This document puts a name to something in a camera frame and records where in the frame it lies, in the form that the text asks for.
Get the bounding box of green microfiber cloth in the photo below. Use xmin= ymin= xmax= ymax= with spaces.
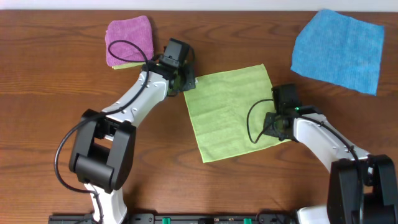
xmin=184 ymin=64 xmax=281 ymax=163

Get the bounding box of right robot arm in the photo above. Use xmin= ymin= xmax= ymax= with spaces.
xmin=264 ymin=106 xmax=397 ymax=224

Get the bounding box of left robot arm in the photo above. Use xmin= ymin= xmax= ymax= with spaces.
xmin=69 ymin=61 xmax=195 ymax=223

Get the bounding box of folded green cloth under purple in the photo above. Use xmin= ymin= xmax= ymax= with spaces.
xmin=106 ymin=54 xmax=144 ymax=70

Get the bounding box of blue cloth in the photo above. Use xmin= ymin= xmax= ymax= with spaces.
xmin=291 ymin=9 xmax=385 ymax=95

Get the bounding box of right black cable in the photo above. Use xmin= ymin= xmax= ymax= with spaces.
xmin=246 ymin=98 xmax=364 ymax=224

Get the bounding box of black cable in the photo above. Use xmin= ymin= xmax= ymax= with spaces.
xmin=246 ymin=98 xmax=364 ymax=224
xmin=53 ymin=39 xmax=156 ymax=224

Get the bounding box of left black cable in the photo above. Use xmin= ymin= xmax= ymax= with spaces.
xmin=53 ymin=39 xmax=156 ymax=224

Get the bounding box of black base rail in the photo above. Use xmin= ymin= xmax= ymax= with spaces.
xmin=48 ymin=212 xmax=299 ymax=224

